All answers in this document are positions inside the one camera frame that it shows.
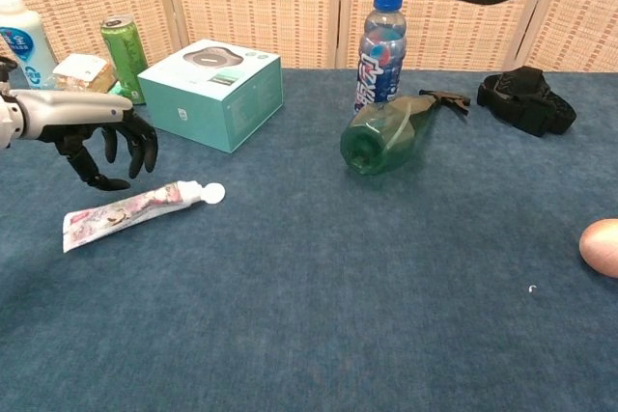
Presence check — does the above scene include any teal and white product box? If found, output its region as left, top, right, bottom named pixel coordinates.
left=137, top=39, right=285, bottom=155

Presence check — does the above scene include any pink ball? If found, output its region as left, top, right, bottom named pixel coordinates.
left=578, top=218, right=618, bottom=279

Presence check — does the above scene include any white bottle with blue print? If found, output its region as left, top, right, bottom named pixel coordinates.
left=0, top=0, right=58, bottom=91

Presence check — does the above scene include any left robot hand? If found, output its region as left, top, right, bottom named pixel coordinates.
left=9, top=88, right=159, bottom=191

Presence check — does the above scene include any blue capped drink bottle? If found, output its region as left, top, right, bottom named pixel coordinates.
left=353, top=0, right=407, bottom=115

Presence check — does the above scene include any clear wrapped bread snack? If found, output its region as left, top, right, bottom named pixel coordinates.
left=51, top=53, right=119, bottom=95

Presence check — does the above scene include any black strap band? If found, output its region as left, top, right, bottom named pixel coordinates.
left=476, top=65, right=577, bottom=137

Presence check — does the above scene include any green spray bottle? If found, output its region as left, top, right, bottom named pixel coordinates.
left=339, top=89, right=472, bottom=177

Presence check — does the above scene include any blue felt table cover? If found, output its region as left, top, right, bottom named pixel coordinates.
left=0, top=67, right=618, bottom=412

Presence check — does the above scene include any green drink can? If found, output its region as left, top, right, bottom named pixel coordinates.
left=99, top=15, right=150, bottom=106

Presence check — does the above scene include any white floral toothpaste tube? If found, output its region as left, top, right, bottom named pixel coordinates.
left=62, top=180, right=227, bottom=254

